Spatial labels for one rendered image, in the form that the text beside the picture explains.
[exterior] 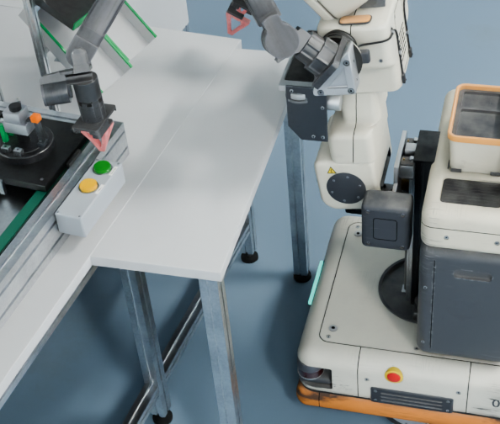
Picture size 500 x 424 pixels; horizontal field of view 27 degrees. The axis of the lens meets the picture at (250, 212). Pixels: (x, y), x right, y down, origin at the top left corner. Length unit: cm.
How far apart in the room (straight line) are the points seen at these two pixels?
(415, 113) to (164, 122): 165
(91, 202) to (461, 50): 253
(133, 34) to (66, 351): 110
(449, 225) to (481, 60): 207
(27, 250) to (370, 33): 91
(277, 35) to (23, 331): 84
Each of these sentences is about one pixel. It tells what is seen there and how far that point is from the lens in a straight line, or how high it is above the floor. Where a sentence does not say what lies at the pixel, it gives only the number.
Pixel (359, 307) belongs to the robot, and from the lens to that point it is 306.
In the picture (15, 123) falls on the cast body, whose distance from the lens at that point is 256.
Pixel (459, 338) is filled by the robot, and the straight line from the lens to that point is 285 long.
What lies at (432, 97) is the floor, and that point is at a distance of 434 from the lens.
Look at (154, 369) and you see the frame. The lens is 299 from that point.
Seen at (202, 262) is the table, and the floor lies 86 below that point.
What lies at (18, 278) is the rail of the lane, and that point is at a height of 92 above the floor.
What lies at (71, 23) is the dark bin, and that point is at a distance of 261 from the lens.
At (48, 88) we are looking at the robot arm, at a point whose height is 122.
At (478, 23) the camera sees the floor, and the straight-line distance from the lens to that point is 482.
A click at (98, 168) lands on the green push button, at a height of 97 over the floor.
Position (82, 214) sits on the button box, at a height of 96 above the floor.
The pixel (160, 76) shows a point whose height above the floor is 86.
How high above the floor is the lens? 249
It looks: 41 degrees down
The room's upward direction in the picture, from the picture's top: 6 degrees counter-clockwise
